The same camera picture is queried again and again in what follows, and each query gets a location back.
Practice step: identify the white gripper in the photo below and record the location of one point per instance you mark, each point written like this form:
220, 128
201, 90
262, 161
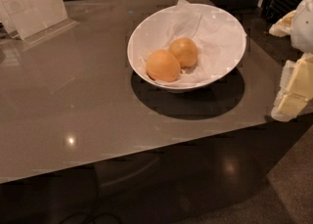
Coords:
303, 28

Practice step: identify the white ceramic bowl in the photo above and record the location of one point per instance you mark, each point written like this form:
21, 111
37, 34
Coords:
146, 35

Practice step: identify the white paper liner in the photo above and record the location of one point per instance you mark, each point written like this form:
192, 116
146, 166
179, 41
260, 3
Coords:
215, 38

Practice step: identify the clear acrylic sign holder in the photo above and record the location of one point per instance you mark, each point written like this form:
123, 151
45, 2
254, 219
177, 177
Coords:
32, 20

